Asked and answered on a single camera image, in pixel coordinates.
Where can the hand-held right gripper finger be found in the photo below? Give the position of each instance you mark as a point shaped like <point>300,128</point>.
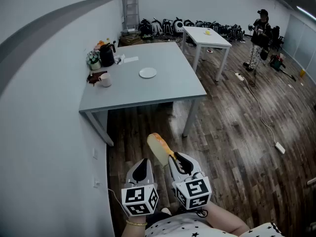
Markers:
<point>191,163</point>
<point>174,168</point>

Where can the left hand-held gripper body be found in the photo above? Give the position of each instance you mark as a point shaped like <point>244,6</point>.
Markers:
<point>138,198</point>

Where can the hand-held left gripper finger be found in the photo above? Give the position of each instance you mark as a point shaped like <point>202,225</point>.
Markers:
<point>130,169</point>
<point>150,169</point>

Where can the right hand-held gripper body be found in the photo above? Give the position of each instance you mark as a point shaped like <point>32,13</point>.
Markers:
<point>195,191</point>

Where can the slice of bread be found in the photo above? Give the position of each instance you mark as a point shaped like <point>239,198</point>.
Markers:
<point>158,147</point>

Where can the white round plate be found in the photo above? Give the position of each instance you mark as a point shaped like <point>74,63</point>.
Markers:
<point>147,72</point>

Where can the person's right forearm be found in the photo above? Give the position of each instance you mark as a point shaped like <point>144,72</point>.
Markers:
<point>227,221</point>

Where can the person's left forearm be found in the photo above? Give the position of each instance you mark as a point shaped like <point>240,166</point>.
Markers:
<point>132,229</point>

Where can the yellow item on plate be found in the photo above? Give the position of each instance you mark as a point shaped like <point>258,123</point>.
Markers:
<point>208,32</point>

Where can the person's white shoe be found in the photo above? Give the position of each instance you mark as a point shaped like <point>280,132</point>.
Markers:
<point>166,210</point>

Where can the star print white shirt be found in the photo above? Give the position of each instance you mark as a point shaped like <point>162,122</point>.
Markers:
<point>177,227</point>

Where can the grey table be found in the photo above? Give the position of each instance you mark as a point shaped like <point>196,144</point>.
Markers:
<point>153,83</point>

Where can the white mug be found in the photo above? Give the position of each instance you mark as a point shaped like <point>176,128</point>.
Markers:
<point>105,80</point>

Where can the white power strip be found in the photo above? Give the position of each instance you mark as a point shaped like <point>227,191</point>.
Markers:
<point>239,76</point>

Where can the brown cloth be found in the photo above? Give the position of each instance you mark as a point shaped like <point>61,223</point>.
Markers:
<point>95,76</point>

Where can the white paper sheet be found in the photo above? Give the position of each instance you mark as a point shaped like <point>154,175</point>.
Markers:
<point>131,59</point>

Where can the crumpled white packet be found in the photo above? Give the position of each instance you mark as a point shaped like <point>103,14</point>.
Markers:
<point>119,59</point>

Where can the red white floor item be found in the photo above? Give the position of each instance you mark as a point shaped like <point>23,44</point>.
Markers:
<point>210,51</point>

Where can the potted flowers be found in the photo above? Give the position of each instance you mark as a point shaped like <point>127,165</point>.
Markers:
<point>93,59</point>

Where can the black kettle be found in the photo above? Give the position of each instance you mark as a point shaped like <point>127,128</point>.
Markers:
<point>106,55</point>

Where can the small white table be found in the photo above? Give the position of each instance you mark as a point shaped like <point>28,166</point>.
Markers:
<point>206,37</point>

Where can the orange toy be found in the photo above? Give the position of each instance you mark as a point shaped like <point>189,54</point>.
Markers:
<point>101,44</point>

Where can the stack of boxes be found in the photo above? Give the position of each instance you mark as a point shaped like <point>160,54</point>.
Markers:
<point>130,39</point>

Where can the green vacuum cleaner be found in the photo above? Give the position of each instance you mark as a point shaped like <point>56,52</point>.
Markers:
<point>276,62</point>

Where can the row of black backpacks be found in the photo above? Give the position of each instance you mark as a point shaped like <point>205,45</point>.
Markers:
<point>172,26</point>

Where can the yellow floor item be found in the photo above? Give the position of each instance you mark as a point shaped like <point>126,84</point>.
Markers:
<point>302,72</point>

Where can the black office chair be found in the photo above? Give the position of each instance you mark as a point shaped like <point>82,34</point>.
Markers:
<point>277,36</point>

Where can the metal ladder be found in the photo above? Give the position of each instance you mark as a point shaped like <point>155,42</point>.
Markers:
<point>130,6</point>

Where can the ceiling light strip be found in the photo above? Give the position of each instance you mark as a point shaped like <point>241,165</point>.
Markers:
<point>306,11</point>

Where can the white wall outlet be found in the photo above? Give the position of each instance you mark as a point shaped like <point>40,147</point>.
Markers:
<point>96,182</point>

